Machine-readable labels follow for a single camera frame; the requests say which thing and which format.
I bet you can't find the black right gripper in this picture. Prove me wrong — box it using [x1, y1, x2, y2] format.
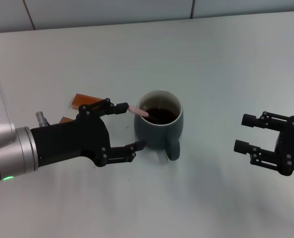
[233, 111, 294, 176]

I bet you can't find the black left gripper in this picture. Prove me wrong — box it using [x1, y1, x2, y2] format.
[30, 98, 147, 167]

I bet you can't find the pink handled metal spoon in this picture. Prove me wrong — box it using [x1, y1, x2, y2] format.
[128, 105, 160, 122]

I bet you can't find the dark green coffee mug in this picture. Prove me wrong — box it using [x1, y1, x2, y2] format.
[133, 89, 184, 161]

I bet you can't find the dark coffee liquid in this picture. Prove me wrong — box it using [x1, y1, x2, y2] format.
[145, 107, 178, 125]

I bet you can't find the glossy rectangular wooden block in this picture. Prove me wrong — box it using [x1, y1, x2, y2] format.
[71, 93, 104, 109]

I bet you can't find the grey cable with metal plug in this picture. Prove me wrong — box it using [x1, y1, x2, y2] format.
[35, 111, 51, 127]

